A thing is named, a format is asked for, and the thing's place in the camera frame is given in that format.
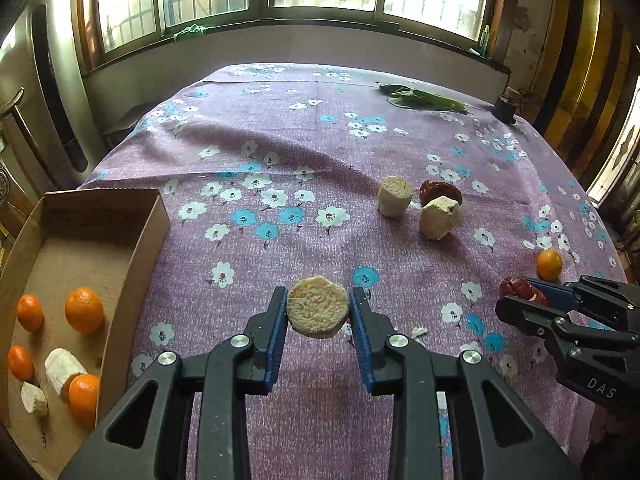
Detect yellow wooden door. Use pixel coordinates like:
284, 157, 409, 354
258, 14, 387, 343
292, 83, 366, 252
530, 0, 640, 181

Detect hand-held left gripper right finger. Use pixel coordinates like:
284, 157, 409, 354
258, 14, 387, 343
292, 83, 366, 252
348, 286, 583, 480

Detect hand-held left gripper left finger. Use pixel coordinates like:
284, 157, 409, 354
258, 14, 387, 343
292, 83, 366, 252
60, 286, 290, 480

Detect cardboard box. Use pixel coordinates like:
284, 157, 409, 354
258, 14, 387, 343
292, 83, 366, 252
0, 189, 171, 480

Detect large pale sugarcane piece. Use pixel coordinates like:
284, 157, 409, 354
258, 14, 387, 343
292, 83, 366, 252
44, 348, 88, 402

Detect wooden chair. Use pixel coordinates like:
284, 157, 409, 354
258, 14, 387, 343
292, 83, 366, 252
0, 87, 43, 211

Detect faceted pale sugarcane piece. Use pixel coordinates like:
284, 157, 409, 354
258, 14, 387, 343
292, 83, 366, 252
418, 196, 463, 241

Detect small orange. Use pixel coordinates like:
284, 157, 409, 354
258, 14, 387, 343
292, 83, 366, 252
536, 249, 564, 282

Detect silver refrigerator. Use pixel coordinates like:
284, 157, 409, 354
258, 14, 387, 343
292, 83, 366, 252
0, 0, 107, 192

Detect small dark bottle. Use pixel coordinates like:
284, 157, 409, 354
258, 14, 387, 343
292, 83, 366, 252
495, 91, 516, 123

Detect green leaf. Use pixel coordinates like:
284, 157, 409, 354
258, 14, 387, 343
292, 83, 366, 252
378, 83, 471, 113

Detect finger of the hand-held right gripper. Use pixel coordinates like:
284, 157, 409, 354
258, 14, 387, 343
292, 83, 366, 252
530, 275, 640, 313
495, 295, 640, 356

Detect red date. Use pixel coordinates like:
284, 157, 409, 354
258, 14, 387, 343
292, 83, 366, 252
498, 275, 549, 307
419, 179, 462, 207

